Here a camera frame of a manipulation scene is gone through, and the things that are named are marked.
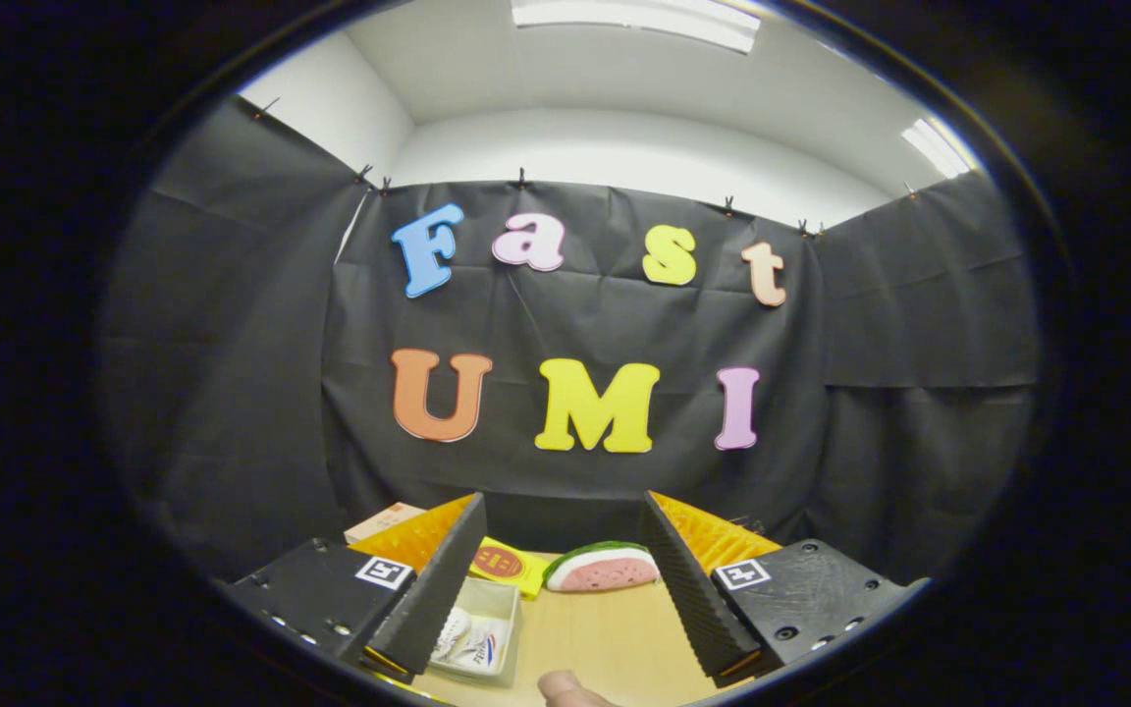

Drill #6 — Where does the white striped shoe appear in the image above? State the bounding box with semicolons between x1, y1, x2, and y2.
431;606;474;663
450;623;512;675

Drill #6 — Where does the cream fabric storage box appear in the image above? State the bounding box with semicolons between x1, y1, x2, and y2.
428;575;524;685

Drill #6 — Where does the long ceiling light panel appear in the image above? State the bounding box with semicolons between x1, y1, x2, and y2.
512;0;761;55

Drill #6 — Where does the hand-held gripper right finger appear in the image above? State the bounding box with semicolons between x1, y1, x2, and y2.
638;491;930;688

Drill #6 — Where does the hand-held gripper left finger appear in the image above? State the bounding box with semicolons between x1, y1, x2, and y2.
224;493;490;685

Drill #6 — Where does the yellow book with red circle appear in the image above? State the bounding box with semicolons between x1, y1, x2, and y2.
468;536;549;600

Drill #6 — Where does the beige book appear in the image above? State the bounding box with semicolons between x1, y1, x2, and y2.
344;503;427;544

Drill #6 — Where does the row of black cloth clips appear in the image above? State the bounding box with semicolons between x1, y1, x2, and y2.
251;96;920;242

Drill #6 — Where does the small ceiling light panel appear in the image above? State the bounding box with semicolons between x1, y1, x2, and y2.
901;118;974;180

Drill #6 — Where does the watermelon slice plush toy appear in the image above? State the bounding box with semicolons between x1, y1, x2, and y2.
543;541;662;593

